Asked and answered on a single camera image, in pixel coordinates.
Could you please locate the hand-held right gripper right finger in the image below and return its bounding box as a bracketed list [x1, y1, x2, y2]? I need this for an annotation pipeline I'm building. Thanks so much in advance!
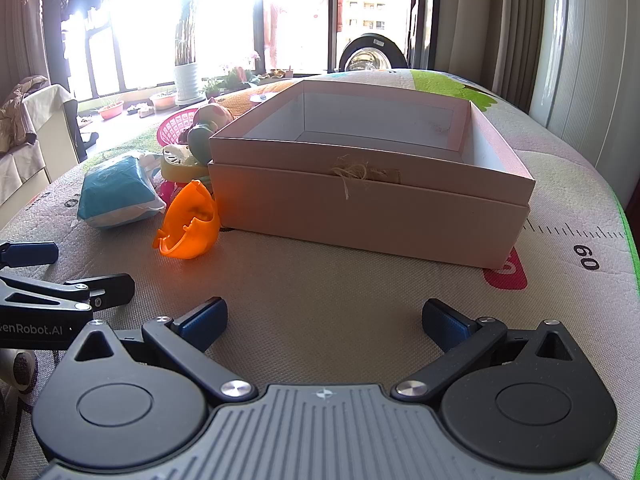
[391, 298, 583, 403]

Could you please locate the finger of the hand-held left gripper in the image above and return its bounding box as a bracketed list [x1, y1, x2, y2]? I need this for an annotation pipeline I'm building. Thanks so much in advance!
[0, 241, 59, 269]
[0, 273, 136, 312]

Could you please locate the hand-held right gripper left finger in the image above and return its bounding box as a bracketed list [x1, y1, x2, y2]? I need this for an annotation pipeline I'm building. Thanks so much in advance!
[65, 296, 258, 403]

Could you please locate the orange plastic toy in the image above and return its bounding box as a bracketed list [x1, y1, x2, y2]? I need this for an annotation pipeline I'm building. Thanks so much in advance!
[152, 180, 221, 261]

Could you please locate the blue toy block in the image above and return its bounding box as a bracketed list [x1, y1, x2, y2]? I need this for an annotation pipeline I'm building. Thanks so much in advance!
[76, 154, 167, 231]

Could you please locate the pink cardboard box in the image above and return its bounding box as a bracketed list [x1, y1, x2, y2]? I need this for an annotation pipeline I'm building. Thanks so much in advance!
[207, 79, 537, 270]

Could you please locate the yellow plastic toy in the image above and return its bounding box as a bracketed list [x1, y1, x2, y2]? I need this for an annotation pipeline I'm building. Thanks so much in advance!
[160, 144, 212, 183]

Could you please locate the teal round toy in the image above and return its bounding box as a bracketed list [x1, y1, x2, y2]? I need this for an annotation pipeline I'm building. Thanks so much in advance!
[186, 124, 217, 167]

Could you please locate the pink plastic strainer toy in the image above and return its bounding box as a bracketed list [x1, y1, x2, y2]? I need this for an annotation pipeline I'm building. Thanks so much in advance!
[156, 106, 213, 150]

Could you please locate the pink round toy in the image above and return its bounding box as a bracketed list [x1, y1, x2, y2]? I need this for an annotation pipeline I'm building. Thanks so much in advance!
[194, 101, 235, 131]

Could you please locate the printed play mat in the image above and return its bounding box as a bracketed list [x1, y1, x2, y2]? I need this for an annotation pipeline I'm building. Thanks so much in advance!
[0, 67, 640, 480]

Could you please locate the covered chair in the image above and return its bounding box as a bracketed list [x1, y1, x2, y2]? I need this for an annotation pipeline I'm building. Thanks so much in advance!
[0, 76, 83, 211]

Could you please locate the tall plant in white pot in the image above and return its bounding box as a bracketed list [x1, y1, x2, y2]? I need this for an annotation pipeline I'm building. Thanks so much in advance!
[170, 0, 207, 103]

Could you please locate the washing machine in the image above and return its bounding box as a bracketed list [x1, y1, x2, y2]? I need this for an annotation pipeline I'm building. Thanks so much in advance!
[339, 33, 410, 73]

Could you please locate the white standing air conditioner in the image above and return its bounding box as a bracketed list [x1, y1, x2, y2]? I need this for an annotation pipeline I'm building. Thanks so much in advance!
[529, 0, 640, 171]

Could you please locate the grey curtain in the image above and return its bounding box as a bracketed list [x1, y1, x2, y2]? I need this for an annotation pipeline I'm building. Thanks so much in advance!
[435, 0, 548, 116]

